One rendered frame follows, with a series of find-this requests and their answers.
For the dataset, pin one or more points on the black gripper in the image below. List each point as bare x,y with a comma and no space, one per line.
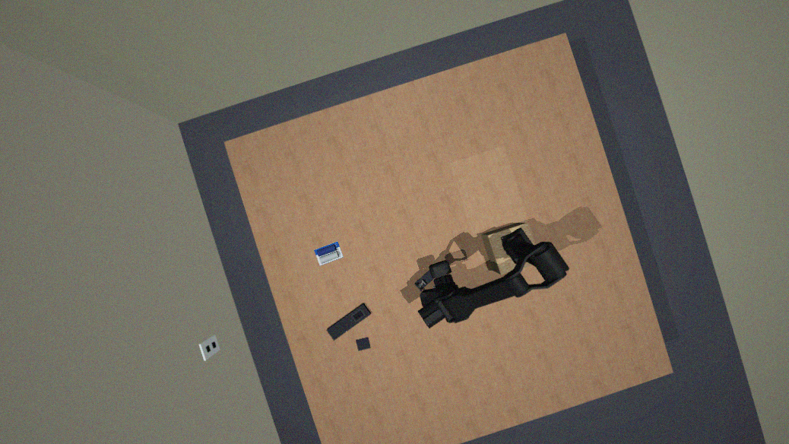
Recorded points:
441,272

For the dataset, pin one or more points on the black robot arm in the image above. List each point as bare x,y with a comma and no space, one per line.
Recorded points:
457,305

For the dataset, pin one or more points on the dark grey battery holder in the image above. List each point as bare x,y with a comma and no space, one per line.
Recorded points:
424,280

